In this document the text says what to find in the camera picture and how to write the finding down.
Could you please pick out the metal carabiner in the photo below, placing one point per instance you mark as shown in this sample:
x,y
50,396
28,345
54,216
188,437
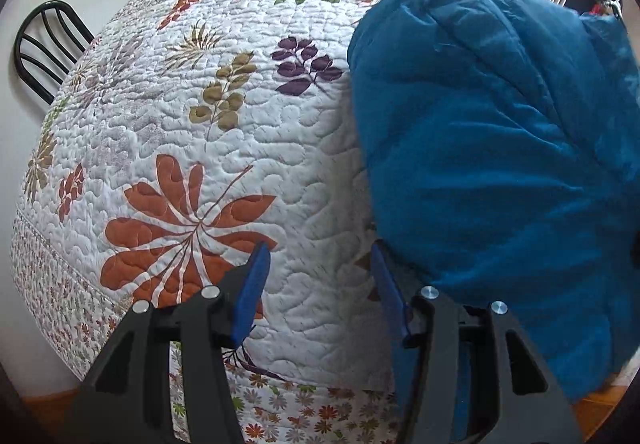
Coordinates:
x,y
614,11

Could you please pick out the floral quilted bedspread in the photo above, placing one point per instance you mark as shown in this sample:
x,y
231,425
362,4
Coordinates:
x,y
300,163

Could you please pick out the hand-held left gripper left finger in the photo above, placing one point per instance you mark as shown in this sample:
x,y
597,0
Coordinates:
x,y
250,294

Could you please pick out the blue puffer jacket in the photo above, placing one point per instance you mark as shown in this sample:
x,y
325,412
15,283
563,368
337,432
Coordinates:
x,y
475,148

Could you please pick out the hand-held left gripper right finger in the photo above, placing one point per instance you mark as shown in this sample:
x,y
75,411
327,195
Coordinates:
x,y
391,294

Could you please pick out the black metal chair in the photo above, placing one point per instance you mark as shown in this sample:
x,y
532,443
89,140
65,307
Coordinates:
x,y
19,43

